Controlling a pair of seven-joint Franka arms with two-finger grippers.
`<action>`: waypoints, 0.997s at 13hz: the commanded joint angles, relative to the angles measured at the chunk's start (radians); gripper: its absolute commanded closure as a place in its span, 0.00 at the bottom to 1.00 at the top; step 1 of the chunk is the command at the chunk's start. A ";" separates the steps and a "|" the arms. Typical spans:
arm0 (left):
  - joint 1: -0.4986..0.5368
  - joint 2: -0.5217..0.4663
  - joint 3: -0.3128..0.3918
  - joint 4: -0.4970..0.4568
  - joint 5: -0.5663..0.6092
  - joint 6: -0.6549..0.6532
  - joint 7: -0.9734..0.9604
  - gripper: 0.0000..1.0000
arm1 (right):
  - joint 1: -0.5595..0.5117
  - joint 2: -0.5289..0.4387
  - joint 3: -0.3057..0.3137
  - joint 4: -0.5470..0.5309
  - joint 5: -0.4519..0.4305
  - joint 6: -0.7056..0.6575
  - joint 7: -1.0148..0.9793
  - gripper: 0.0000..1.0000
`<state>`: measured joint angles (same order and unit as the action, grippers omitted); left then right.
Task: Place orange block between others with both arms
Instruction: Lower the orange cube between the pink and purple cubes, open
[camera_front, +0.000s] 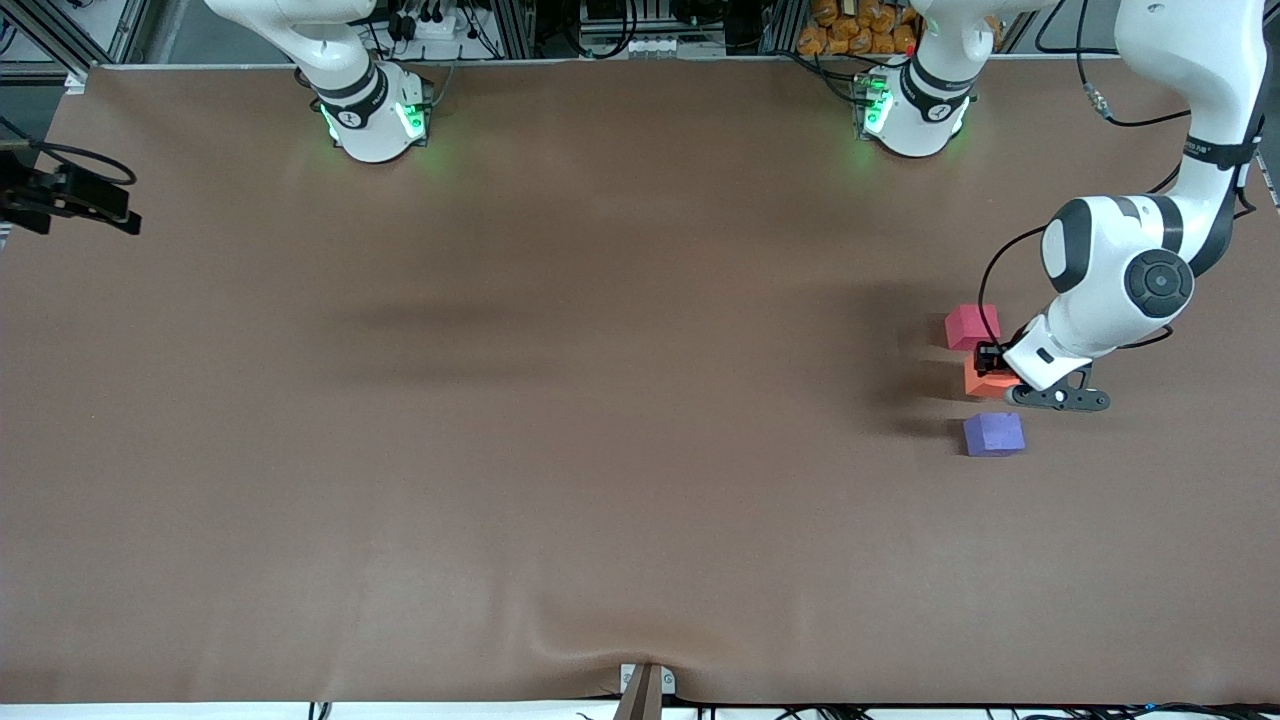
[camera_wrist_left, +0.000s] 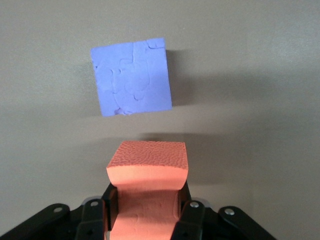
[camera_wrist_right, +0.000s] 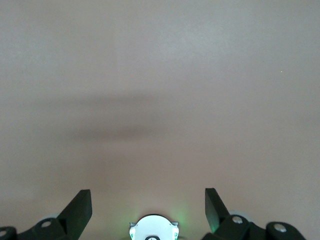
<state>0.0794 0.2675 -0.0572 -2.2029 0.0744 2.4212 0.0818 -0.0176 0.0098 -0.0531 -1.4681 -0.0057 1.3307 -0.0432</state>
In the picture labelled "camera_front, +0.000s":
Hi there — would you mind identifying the orange foam block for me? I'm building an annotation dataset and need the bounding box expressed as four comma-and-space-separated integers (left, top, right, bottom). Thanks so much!
963, 358, 1023, 400

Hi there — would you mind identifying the red foam block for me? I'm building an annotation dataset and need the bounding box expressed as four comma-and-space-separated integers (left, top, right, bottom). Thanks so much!
944, 303, 1002, 352

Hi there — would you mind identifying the purple foam block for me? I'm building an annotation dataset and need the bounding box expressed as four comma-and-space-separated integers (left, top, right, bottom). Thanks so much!
962, 411, 1027, 458

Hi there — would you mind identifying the orange mesh bag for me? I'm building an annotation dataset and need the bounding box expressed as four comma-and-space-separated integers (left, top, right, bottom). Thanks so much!
796, 0, 922, 58

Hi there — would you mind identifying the white socket box with plugs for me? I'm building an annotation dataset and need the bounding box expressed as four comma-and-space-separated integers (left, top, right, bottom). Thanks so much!
398, 6, 473, 44

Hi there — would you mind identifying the brown table mat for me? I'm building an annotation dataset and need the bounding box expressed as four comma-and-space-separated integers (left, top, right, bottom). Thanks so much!
0, 55, 1280, 707

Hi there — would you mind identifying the white power strip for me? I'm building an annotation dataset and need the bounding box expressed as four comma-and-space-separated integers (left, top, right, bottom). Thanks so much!
624, 37, 729, 58

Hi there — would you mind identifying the black electronics box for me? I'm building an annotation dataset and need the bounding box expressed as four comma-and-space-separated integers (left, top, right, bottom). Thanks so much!
578, 0, 642, 33

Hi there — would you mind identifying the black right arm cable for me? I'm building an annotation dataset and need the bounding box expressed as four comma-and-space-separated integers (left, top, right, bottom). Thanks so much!
0, 115, 138, 188

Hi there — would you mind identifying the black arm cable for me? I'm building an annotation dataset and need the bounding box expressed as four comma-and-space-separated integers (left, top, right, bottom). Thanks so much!
976, 0, 1263, 353
0, 115, 138, 188

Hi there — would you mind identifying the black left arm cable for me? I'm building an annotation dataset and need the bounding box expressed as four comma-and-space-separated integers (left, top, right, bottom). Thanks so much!
976, 0, 1263, 353

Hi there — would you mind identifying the aluminium frame profile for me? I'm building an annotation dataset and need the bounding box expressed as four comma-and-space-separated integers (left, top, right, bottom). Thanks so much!
0, 0, 153, 93

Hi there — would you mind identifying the aluminium frame post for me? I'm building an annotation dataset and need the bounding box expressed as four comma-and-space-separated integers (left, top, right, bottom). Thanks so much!
755, 0, 807, 57
488, 0, 542, 60

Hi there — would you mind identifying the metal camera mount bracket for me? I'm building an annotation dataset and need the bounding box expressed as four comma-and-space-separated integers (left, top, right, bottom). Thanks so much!
619, 663, 678, 720

